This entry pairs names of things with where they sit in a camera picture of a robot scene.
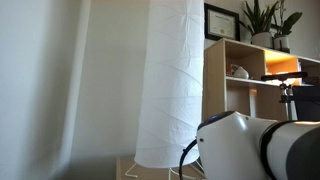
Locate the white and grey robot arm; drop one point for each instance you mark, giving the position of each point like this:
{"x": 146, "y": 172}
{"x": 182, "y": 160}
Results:
{"x": 234, "y": 146}

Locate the white paper floor lamp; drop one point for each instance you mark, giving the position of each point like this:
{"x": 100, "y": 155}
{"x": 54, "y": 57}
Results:
{"x": 171, "y": 102}

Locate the wooden shelf desk unit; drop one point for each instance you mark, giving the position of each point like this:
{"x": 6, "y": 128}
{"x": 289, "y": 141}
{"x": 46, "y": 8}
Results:
{"x": 252, "y": 97}

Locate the white ceramic teapot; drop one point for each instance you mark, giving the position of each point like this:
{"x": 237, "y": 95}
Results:
{"x": 241, "y": 73}

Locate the black framed certificate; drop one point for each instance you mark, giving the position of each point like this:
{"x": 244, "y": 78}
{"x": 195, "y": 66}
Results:
{"x": 220, "y": 23}

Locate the snake plant in white pot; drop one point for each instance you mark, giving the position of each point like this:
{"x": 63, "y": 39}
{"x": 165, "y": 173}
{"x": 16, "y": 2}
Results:
{"x": 259, "y": 23}

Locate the small plant in white pot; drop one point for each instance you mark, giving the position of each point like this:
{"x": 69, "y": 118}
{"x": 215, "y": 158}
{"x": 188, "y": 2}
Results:
{"x": 283, "y": 27}

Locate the black camera on stand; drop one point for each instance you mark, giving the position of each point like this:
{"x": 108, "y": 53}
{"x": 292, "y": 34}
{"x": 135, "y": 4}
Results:
{"x": 285, "y": 89}

